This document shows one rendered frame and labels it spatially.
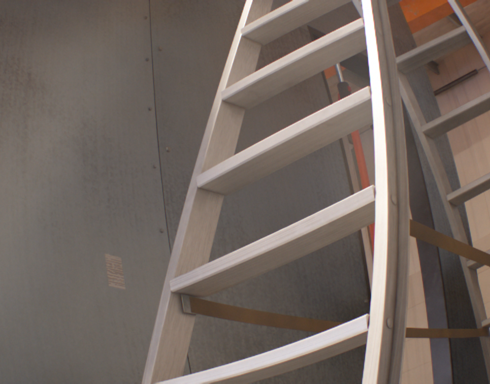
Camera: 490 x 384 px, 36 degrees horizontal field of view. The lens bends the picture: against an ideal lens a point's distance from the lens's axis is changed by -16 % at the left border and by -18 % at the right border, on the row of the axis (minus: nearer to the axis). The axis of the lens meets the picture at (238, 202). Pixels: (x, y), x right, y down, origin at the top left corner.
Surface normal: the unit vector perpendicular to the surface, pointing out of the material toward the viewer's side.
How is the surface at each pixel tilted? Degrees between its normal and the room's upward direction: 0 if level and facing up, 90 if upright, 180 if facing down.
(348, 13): 90
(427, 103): 90
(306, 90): 90
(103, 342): 90
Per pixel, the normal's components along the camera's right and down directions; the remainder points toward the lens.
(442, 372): -0.71, -0.18
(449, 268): 0.69, -0.37
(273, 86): 0.14, 0.91
